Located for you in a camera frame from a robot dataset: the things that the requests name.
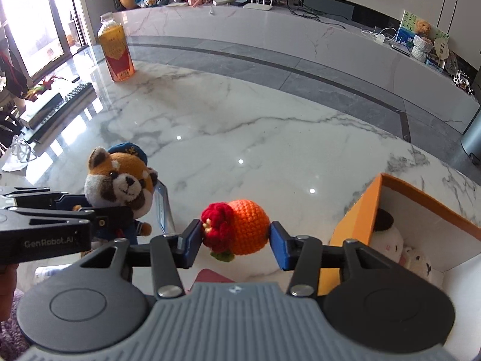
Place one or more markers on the white plush with black ear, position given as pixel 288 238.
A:
pixel 387 240

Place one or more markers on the grey trash can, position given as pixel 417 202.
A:
pixel 472 139

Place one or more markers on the red card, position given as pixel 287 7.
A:
pixel 212 276

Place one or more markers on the orange drink bottle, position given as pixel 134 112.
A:
pixel 116 49

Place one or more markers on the black and white cow figurine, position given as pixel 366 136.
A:
pixel 460 79

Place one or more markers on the red artificial plant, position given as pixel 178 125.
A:
pixel 47 82

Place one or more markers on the white woven pot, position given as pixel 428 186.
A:
pixel 421 47

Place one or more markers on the person's left forearm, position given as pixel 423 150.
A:
pixel 7 289

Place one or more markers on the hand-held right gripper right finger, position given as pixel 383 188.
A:
pixel 280 246

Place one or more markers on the red panda plush toy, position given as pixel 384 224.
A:
pixel 116 180

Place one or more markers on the white tissue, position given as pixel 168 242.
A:
pixel 15 165

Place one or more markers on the white lotion tube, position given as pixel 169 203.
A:
pixel 163 207

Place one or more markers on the orange cardboard box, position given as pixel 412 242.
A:
pixel 357 214

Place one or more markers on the crochet orange with red flower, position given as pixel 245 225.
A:
pixel 246 229

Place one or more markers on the dark red jacket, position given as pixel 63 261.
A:
pixel 11 67

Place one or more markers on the small white plush toy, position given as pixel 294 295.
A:
pixel 417 263

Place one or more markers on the green and blue picture card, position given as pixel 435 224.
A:
pixel 407 30

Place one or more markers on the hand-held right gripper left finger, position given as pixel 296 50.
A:
pixel 192 241

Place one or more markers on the silver flat box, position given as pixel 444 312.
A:
pixel 41 107

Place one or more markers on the brown teddy bear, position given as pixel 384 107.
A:
pixel 423 28

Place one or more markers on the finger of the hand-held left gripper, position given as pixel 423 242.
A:
pixel 112 225
pixel 34 195

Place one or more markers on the black keyboard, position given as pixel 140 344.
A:
pixel 60 107

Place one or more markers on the beige paper fan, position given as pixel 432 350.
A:
pixel 442 47

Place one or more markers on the clear drinking glass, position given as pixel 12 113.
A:
pixel 20 150

